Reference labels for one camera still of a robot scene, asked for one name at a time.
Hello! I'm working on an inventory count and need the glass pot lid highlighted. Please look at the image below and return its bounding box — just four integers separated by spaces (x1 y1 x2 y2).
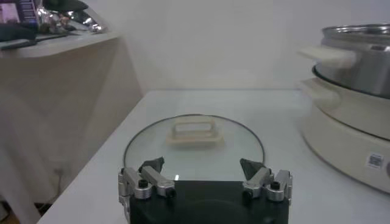
123 114 265 183

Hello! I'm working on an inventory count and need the black laptop beside chrome helmet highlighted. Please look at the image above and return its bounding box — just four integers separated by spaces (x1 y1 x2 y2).
0 0 40 25

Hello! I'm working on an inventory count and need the cream electric cooker base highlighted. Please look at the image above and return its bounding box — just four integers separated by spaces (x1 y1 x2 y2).
300 77 390 194

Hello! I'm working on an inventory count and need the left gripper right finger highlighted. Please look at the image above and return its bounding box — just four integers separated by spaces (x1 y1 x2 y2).
239 158 293 203

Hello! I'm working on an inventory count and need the white side table with mouse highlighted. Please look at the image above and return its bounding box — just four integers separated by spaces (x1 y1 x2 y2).
0 30 122 224

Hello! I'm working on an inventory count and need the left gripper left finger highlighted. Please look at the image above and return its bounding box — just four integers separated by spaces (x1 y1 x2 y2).
118 156 177 220

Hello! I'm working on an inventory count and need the perforated steel steamer basket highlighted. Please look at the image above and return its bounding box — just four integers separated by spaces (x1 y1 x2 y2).
297 23 390 100

